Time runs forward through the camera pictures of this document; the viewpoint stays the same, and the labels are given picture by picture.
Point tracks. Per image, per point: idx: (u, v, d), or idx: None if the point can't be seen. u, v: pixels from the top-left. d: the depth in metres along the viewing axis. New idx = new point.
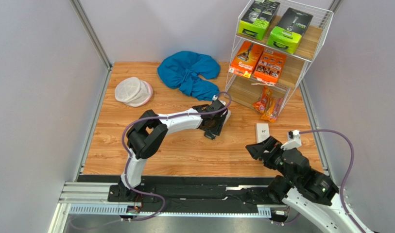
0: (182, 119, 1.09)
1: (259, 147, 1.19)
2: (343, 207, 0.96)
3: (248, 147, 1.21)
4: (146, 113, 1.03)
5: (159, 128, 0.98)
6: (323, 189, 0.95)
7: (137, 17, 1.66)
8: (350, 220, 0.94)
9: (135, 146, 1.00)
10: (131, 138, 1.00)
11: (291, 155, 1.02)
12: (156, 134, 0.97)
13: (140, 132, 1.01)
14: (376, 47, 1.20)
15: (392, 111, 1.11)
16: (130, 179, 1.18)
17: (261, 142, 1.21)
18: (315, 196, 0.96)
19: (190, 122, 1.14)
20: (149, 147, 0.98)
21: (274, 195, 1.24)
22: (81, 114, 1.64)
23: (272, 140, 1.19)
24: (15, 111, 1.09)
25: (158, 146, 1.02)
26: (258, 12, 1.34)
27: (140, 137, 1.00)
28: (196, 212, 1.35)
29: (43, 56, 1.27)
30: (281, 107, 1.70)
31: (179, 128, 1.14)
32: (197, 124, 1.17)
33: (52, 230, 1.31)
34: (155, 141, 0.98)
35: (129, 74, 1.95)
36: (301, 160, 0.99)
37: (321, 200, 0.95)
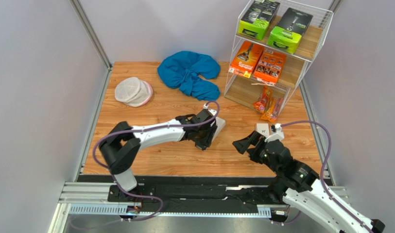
0: (160, 132, 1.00)
1: (245, 142, 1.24)
2: (326, 192, 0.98)
3: (234, 143, 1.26)
4: (119, 125, 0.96)
5: (130, 143, 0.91)
6: (301, 175, 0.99)
7: (138, 17, 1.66)
8: (336, 205, 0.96)
9: (107, 160, 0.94)
10: (103, 152, 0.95)
11: (273, 145, 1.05)
12: (126, 150, 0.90)
13: (112, 146, 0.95)
14: (376, 47, 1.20)
15: (392, 111, 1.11)
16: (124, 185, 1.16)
17: (247, 137, 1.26)
18: (296, 184, 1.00)
19: (169, 135, 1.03)
20: (120, 162, 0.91)
21: (274, 195, 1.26)
22: (81, 113, 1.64)
23: (256, 134, 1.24)
24: (15, 111, 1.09)
25: (131, 161, 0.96)
26: (258, 12, 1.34)
27: (111, 151, 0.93)
28: (196, 212, 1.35)
29: (43, 55, 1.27)
30: (281, 107, 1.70)
31: (156, 142, 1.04)
32: (178, 137, 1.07)
33: (52, 230, 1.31)
34: (126, 158, 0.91)
35: (129, 74, 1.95)
36: (283, 150, 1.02)
37: (301, 188, 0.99)
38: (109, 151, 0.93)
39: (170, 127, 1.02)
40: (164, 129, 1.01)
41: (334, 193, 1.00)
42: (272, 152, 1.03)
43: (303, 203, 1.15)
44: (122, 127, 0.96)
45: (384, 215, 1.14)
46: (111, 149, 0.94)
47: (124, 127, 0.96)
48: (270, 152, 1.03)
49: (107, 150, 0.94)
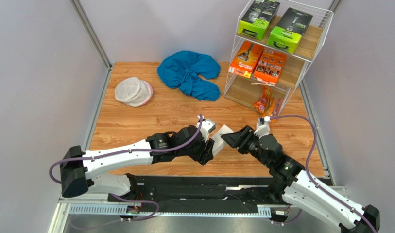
0: (116, 159, 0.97)
1: (235, 136, 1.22)
2: (312, 181, 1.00)
3: (225, 138, 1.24)
4: (71, 151, 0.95)
5: (74, 174, 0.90)
6: (286, 168, 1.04)
7: (138, 16, 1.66)
8: (324, 193, 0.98)
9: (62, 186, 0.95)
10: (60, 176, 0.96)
11: (266, 140, 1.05)
12: (71, 179, 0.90)
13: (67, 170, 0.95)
14: (376, 47, 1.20)
15: (392, 111, 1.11)
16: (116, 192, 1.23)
17: (238, 132, 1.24)
18: (283, 178, 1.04)
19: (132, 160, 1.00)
20: (69, 190, 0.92)
21: (274, 195, 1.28)
22: (81, 113, 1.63)
23: (248, 128, 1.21)
24: (15, 111, 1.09)
25: (84, 187, 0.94)
26: (258, 12, 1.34)
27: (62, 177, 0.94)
28: (196, 212, 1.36)
29: (42, 55, 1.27)
30: (281, 107, 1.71)
31: (121, 166, 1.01)
32: (146, 161, 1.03)
33: (52, 230, 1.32)
34: (72, 186, 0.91)
35: (129, 74, 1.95)
36: (275, 146, 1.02)
37: (289, 180, 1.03)
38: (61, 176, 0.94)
39: (130, 152, 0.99)
40: (124, 155, 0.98)
41: (320, 181, 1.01)
42: (266, 147, 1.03)
43: (302, 200, 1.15)
44: (73, 153, 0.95)
45: (384, 214, 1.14)
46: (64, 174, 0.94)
47: (75, 153, 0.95)
48: (264, 147, 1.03)
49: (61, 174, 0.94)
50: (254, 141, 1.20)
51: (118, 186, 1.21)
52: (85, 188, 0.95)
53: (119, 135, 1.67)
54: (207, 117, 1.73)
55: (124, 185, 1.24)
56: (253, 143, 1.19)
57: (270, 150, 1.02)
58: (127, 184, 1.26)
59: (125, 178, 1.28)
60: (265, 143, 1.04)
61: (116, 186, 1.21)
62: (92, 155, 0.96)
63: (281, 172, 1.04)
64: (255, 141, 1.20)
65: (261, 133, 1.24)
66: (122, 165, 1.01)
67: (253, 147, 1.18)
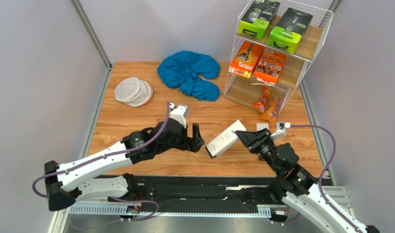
0: (90, 168, 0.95)
1: (251, 136, 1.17)
2: (322, 196, 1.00)
3: (239, 135, 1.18)
4: (46, 167, 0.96)
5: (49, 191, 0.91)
6: (299, 179, 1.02)
7: (137, 16, 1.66)
8: (332, 209, 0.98)
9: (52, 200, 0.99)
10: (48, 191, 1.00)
11: (284, 151, 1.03)
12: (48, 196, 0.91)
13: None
14: (376, 47, 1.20)
15: (392, 110, 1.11)
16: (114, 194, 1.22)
17: (255, 133, 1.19)
18: (293, 188, 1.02)
19: (109, 165, 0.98)
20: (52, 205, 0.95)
21: (274, 195, 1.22)
22: (81, 113, 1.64)
23: (266, 131, 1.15)
24: (15, 110, 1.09)
25: (67, 199, 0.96)
26: (258, 12, 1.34)
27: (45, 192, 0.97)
28: (196, 212, 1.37)
29: (43, 55, 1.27)
30: (281, 107, 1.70)
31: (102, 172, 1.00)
32: (124, 163, 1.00)
33: (52, 230, 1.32)
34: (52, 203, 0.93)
35: (129, 74, 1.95)
36: (293, 158, 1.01)
37: (299, 191, 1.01)
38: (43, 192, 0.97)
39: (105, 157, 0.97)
40: (99, 161, 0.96)
41: (330, 197, 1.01)
42: (283, 158, 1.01)
43: (303, 206, 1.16)
44: (47, 169, 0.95)
45: (383, 214, 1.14)
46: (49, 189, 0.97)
47: (49, 170, 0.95)
48: (282, 157, 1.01)
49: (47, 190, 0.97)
50: (268, 144, 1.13)
51: (113, 189, 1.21)
52: (66, 201, 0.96)
53: (119, 135, 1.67)
54: (207, 117, 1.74)
55: (120, 187, 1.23)
56: (267, 147, 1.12)
57: (287, 160, 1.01)
58: (124, 185, 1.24)
59: (121, 179, 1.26)
60: (283, 154, 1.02)
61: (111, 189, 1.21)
62: (65, 168, 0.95)
63: (293, 182, 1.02)
64: (269, 146, 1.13)
65: (276, 138, 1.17)
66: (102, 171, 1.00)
67: (266, 150, 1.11)
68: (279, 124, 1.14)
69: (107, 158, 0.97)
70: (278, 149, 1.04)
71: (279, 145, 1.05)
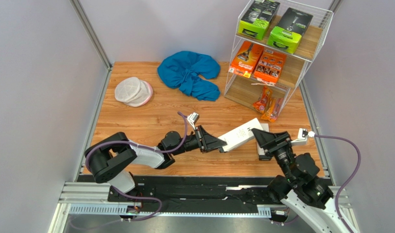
0: (148, 153, 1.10)
1: (268, 138, 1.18)
2: (337, 211, 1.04)
3: (255, 133, 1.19)
4: (117, 135, 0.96)
5: (128, 153, 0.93)
6: (318, 192, 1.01)
7: (138, 16, 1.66)
8: (343, 224, 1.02)
9: (92, 167, 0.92)
10: (90, 157, 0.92)
11: (305, 162, 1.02)
12: (123, 159, 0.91)
13: (103, 153, 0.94)
14: (376, 47, 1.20)
15: (392, 110, 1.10)
16: (122, 185, 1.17)
17: (273, 134, 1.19)
18: (309, 199, 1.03)
19: (154, 158, 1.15)
20: (110, 171, 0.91)
21: (274, 194, 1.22)
22: (81, 113, 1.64)
23: (285, 135, 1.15)
24: (15, 110, 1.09)
25: (117, 172, 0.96)
26: (258, 12, 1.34)
27: (102, 159, 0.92)
28: (196, 212, 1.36)
29: (42, 54, 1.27)
30: (281, 107, 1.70)
31: (142, 160, 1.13)
32: (157, 163, 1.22)
33: (52, 230, 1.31)
34: (117, 167, 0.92)
35: (129, 74, 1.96)
36: (313, 170, 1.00)
37: (316, 204, 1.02)
38: (100, 159, 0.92)
39: (156, 151, 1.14)
40: (151, 152, 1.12)
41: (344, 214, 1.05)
42: (304, 170, 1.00)
43: (303, 209, 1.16)
44: (120, 137, 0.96)
45: (383, 214, 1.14)
46: (102, 157, 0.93)
47: (122, 138, 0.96)
48: (302, 169, 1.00)
49: (98, 157, 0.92)
50: (286, 151, 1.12)
51: (127, 180, 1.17)
52: (119, 171, 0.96)
53: None
54: (207, 117, 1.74)
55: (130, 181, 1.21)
56: (284, 154, 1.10)
57: (307, 173, 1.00)
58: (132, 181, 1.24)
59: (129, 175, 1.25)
60: (304, 165, 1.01)
61: (125, 180, 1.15)
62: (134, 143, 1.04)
63: (310, 194, 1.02)
64: (287, 153, 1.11)
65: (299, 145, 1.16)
66: (145, 160, 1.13)
67: (283, 158, 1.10)
68: (302, 133, 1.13)
69: (156, 153, 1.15)
70: (298, 159, 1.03)
71: (300, 156, 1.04)
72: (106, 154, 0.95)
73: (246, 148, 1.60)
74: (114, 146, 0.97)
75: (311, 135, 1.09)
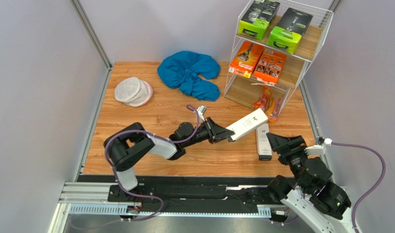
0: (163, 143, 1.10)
1: (282, 141, 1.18)
2: (351, 221, 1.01)
3: (269, 137, 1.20)
4: (134, 125, 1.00)
5: (146, 141, 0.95)
6: (337, 203, 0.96)
7: (138, 16, 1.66)
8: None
9: (112, 157, 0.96)
10: (110, 146, 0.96)
11: (315, 166, 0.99)
12: (142, 147, 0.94)
13: (122, 143, 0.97)
14: (376, 47, 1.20)
15: (392, 110, 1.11)
16: (125, 183, 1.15)
17: (286, 138, 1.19)
18: (327, 208, 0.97)
19: (167, 148, 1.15)
20: (129, 159, 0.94)
21: (274, 195, 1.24)
22: (81, 113, 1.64)
23: (299, 140, 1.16)
24: (15, 110, 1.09)
25: (136, 160, 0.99)
26: (258, 12, 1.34)
27: (121, 148, 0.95)
28: (196, 212, 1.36)
29: (42, 54, 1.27)
30: (281, 107, 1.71)
31: (155, 151, 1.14)
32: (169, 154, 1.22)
33: (52, 230, 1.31)
34: (136, 155, 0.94)
35: (129, 74, 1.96)
36: (325, 174, 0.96)
37: (334, 213, 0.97)
38: (119, 148, 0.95)
39: (169, 141, 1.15)
40: (165, 141, 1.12)
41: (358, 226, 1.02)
42: (314, 174, 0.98)
43: (302, 209, 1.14)
44: (137, 127, 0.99)
45: (383, 214, 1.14)
46: (121, 146, 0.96)
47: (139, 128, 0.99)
48: (312, 173, 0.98)
49: (117, 146, 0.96)
50: (300, 157, 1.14)
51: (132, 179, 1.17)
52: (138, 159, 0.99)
53: None
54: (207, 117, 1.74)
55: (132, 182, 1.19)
56: (298, 159, 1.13)
57: (318, 177, 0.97)
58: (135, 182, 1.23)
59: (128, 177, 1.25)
60: (315, 170, 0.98)
61: (130, 177, 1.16)
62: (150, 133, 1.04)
63: (328, 203, 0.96)
64: (300, 159, 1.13)
65: (313, 152, 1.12)
66: (158, 150, 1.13)
67: (296, 163, 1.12)
68: (318, 140, 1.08)
69: (169, 143, 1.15)
70: (308, 163, 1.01)
71: (310, 159, 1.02)
72: (124, 144, 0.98)
73: (246, 148, 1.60)
74: (132, 137, 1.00)
75: (328, 142, 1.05)
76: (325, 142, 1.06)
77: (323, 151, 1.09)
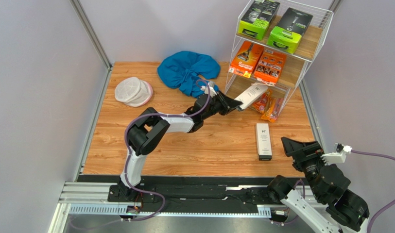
0: (179, 120, 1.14)
1: (297, 146, 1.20)
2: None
3: (284, 141, 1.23)
4: (147, 110, 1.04)
5: (162, 123, 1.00)
6: (358, 214, 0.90)
7: (138, 16, 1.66)
8: None
9: (135, 143, 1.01)
10: (130, 134, 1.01)
11: (331, 174, 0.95)
12: (159, 128, 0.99)
13: (140, 128, 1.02)
14: (376, 47, 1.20)
15: (392, 109, 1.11)
16: (130, 178, 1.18)
17: (302, 143, 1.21)
18: (347, 220, 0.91)
19: (184, 123, 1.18)
20: (150, 142, 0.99)
21: (274, 195, 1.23)
22: (81, 114, 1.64)
23: (315, 145, 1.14)
24: (14, 110, 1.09)
25: (157, 141, 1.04)
26: (258, 12, 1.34)
27: (141, 133, 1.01)
28: (196, 212, 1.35)
29: (43, 54, 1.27)
30: (281, 107, 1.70)
31: (172, 128, 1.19)
32: (189, 127, 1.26)
33: (52, 230, 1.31)
34: (156, 137, 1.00)
35: (129, 74, 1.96)
36: (343, 183, 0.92)
37: (353, 225, 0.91)
38: (139, 134, 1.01)
39: (185, 117, 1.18)
40: (180, 118, 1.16)
41: None
42: (330, 182, 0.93)
43: (302, 209, 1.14)
44: (150, 111, 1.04)
45: (382, 215, 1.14)
46: (140, 131, 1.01)
47: (152, 111, 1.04)
48: (329, 181, 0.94)
49: (137, 132, 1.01)
50: (316, 164, 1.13)
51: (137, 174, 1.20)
52: (159, 141, 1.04)
53: (119, 135, 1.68)
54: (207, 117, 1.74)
55: (133, 180, 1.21)
56: (313, 167, 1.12)
57: (335, 186, 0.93)
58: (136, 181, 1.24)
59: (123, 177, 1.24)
60: (332, 178, 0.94)
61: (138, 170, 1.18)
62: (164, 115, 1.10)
63: (347, 213, 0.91)
64: (316, 166, 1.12)
65: (332, 159, 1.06)
66: (175, 127, 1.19)
67: (312, 170, 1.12)
68: (336, 147, 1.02)
69: (185, 118, 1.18)
70: (323, 171, 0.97)
71: (325, 167, 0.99)
72: (143, 129, 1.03)
73: (246, 148, 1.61)
74: (148, 122, 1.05)
75: (346, 149, 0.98)
76: (344, 150, 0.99)
77: (342, 159, 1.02)
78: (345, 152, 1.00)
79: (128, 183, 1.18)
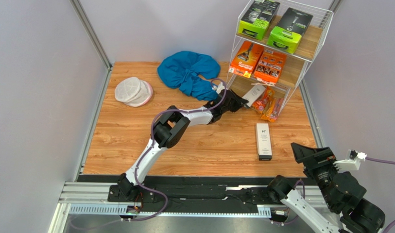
0: (197, 114, 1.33)
1: (308, 153, 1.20)
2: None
3: (295, 148, 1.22)
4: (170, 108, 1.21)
5: (183, 120, 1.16)
6: (373, 224, 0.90)
7: (138, 16, 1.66)
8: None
9: (161, 138, 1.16)
10: (156, 130, 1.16)
11: (345, 182, 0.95)
12: (182, 124, 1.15)
13: (164, 125, 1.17)
14: (376, 46, 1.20)
15: (392, 109, 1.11)
16: (139, 174, 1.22)
17: (313, 150, 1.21)
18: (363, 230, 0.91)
19: (204, 116, 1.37)
20: (174, 137, 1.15)
21: (274, 195, 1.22)
22: (81, 113, 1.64)
23: (327, 152, 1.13)
24: (14, 110, 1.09)
25: (180, 136, 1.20)
26: (258, 12, 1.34)
27: (165, 129, 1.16)
28: (196, 212, 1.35)
29: (43, 54, 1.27)
30: (281, 107, 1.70)
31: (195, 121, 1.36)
32: (209, 119, 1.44)
33: (52, 230, 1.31)
34: (180, 131, 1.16)
35: (129, 74, 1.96)
36: (357, 191, 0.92)
37: None
38: (164, 130, 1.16)
39: (204, 110, 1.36)
40: (200, 112, 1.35)
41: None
42: (345, 191, 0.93)
43: (302, 209, 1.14)
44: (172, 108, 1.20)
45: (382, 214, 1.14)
46: (164, 127, 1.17)
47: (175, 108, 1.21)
48: (343, 190, 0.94)
49: (162, 128, 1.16)
50: (328, 171, 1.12)
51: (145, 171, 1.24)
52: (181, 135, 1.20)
53: (119, 135, 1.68)
54: None
55: (138, 177, 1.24)
56: (325, 174, 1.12)
57: (351, 194, 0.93)
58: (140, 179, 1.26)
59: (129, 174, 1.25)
60: (346, 186, 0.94)
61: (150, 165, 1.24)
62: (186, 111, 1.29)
63: (363, 223, 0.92)
64: (328, 173, 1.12)
65: (344, 167, 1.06)
66: (197, 120, 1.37)
67: (324, 177, 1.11)
68: (350, 154, 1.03)
69: (205, 112, 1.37)
70: (336, 179, 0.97)
71: (338, 175, 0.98)
72: (167, 125, 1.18)
73: (246, 148, 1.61)
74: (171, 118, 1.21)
75: (361, 157, 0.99)
76: (357, 157, 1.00)
77: (355, 167, 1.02)
78: (359, 159, 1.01)
79: (136, 179, 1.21)
